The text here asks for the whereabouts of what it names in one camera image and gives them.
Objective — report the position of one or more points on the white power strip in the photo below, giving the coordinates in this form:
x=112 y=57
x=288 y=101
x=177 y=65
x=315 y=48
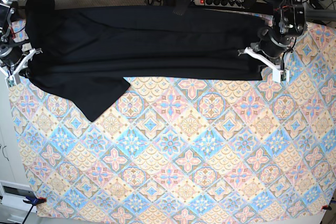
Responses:
x=220 y=3

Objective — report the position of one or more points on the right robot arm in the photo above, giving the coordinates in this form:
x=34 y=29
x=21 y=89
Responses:
x=9 y=11

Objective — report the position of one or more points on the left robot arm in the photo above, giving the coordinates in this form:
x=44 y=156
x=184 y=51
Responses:
x=288 y=23

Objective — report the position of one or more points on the black T-shirt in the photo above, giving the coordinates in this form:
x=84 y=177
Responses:
x=87 y=54

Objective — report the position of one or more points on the patterned tablecloth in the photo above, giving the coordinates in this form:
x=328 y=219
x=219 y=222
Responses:
x=176 y=150

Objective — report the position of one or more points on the orange clamp lower right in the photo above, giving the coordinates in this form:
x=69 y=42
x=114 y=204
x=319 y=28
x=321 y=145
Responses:
x=327 y=207

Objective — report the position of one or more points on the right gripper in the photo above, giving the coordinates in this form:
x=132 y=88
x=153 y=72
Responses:
x=11 y=58

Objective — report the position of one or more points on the blue clamp lower left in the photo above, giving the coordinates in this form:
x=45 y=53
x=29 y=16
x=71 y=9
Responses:
x=33 y=201

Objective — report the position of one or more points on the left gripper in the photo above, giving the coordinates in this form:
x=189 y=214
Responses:
x=268 y=50

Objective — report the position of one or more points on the white cabinet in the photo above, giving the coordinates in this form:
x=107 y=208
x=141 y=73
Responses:
x=12 y=170

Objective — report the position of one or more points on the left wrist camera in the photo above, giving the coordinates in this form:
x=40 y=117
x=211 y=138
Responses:
x=279 y=76

